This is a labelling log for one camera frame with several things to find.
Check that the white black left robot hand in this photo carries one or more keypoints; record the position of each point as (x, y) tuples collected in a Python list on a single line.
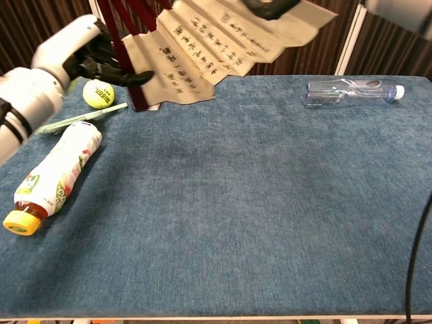
[(64, 47)]

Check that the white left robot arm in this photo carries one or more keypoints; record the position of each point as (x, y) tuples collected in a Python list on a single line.
[(27, 98)]

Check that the red ribbed paper folding fan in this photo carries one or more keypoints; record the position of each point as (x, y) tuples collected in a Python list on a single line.
[(202, 50)]

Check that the white partition post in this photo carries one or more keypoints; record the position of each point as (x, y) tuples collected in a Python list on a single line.
[(95, 6), (347, 50)]

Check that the yellow capped tea bottle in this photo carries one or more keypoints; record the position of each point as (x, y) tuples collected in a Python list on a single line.
[(60, 168)]

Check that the clear empty plastic bottle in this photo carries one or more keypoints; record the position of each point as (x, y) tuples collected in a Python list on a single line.
[(337, 92)]

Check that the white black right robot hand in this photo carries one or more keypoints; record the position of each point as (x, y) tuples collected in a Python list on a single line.
[(270, 9)]

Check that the closed green folding fan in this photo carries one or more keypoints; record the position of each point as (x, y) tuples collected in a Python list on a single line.
[(87, 115)]

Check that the blue felt table mat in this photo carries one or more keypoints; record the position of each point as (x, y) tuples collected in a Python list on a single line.
[(236, 219)]

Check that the yellow green tennis ball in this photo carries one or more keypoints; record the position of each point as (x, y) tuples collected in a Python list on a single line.
[(99, 94)]

